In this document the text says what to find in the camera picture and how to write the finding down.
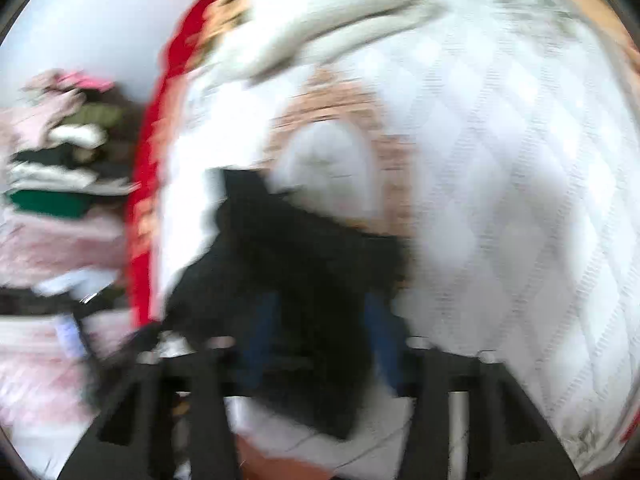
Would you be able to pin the white diamond quilted mat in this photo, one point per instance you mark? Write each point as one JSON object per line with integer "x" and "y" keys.
{"x": 500, "y": 185}

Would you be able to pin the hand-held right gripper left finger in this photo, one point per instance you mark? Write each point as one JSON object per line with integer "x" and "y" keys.
{"x": 262, "y": 330}

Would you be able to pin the white fluffy folded garment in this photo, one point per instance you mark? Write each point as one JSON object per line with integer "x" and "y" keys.
{"x": 320, "y": 10}

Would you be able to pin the red floral blanket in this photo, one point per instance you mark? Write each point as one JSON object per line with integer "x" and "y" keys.
{"x": 145, "y": 200}

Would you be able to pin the pile of clothes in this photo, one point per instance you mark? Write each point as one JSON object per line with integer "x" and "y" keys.
{"x": 50, "y": 240}

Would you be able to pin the black leather jacket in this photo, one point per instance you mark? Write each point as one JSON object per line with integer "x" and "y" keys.
{"x": 300, "y": 270}

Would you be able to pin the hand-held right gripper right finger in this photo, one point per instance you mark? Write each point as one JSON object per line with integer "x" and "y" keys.
{"x": 382, "y": 335}

